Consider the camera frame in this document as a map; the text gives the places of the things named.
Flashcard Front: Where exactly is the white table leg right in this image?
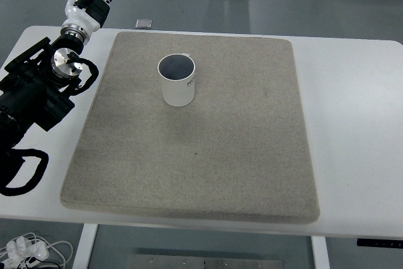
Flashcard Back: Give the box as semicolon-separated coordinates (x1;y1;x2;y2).
311;236;331;269

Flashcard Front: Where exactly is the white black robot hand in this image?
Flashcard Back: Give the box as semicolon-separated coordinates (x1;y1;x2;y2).
62;0;112;33

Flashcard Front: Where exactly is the black sleeved arm cable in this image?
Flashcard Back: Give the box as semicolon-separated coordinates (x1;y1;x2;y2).
0;147;50;197

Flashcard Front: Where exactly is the white table leg left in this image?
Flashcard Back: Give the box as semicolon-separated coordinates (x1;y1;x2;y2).
72;224;98;269

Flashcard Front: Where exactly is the white table leg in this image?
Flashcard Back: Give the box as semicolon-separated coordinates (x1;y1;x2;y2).
311;236;331;269
72;224;98;269

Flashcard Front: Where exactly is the black table control panel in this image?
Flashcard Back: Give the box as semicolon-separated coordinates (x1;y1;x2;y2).
356;238;403;249

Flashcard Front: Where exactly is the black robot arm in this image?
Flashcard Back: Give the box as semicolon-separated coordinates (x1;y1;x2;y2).
1;0;112;154

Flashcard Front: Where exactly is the beige felt mat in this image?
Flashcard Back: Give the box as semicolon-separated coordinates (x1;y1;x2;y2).
60;31;320;224

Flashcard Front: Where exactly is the small grey metal floor plate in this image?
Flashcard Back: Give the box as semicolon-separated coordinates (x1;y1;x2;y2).
135;19;152;29

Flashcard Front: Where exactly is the white ribbed cup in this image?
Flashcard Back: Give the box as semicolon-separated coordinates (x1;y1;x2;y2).
157;54;196;107

